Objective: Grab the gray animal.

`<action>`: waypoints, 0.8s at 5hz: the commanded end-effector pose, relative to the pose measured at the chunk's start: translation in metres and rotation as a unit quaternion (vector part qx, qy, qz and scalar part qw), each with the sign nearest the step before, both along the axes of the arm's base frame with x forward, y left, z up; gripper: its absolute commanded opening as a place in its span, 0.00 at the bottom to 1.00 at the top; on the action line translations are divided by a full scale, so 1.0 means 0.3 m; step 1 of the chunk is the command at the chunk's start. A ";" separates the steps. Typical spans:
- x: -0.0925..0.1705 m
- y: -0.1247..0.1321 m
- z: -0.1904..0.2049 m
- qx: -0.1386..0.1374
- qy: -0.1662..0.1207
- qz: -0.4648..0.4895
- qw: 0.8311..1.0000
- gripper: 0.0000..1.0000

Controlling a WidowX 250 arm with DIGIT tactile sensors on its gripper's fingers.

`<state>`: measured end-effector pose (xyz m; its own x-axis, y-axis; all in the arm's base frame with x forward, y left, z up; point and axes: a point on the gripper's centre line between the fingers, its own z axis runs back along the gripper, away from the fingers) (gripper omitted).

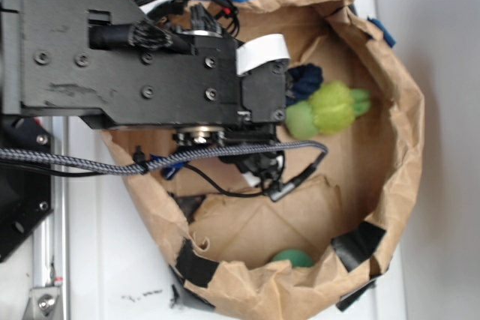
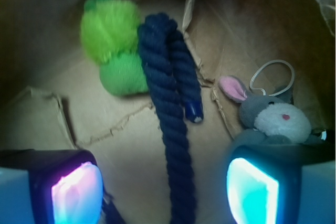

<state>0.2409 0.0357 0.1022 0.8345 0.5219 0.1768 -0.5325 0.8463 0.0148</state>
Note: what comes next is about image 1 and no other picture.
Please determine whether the aluminium extrusion rail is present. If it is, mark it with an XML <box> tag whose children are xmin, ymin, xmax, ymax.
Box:
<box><xmin>31</xmin><ymin>115</ymin><xmax>72</xmax><ymax>320</ymax></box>

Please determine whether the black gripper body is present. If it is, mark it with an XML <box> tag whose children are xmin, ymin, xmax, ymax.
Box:
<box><xmin>218</xmin><ymin>127</ymin><xmax>297</xmax><ymax>203</ymax></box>

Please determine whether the navy blue rope toy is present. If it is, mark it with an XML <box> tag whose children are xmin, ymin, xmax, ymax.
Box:
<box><xmin>160</xmin><ymin>65</ymin><xmax>324</xmax><ymax>181</ymax></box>

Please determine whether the green fuzzy plush toy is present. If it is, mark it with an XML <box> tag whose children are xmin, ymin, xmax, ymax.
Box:
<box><xmin>284</xmin><ymin>81</ymin><xmax>372</xmax><ymax>140</ymax></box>

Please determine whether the thin black cable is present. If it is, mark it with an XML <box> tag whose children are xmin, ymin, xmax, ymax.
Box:
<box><xmin>0</xmin><ymin>160</ymin><xmax>327</xmax><ymax>198</ymax></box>

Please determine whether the metal corner bracket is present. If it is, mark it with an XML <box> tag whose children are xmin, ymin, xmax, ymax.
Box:
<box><xmin>22</xmin><ymin>286</ymin><xmax>64</xmax><ymax>320</ymax></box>

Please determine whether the gray braided cable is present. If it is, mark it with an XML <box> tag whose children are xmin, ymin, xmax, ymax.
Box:
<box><xmin>0</xmin><ymin>139</ymin><xmax>329</xmax><ymax>176</ymax></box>

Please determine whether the brown paper bag bin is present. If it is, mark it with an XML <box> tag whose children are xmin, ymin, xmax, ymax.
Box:
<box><xmin>124</xmin><ymin>0</ymin><xmax>425</xmax><ymax>319</ymax></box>

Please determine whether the white ribbon cable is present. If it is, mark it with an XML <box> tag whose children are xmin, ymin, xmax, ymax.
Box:
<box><xmin>235</xmin><ymin>33</ymin><xmax>292</xmax><ymax>77</ymax></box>

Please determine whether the green ball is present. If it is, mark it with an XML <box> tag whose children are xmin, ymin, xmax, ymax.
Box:
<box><xmin>271</xmin><ymin>248</ymin><xmax>314</xmax><ymax>268</ymax></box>

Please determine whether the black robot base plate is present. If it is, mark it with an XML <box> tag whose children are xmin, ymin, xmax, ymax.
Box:
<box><xmin>1</xmin><ymin>116</ymin><xmax>52</xmax><ymax>262</ymax></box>

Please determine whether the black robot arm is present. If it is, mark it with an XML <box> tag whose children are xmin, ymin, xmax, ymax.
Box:
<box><xmin>1</xmin><ymin>0</ymin><xmax>302</xmax><ymax>201</ymax></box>

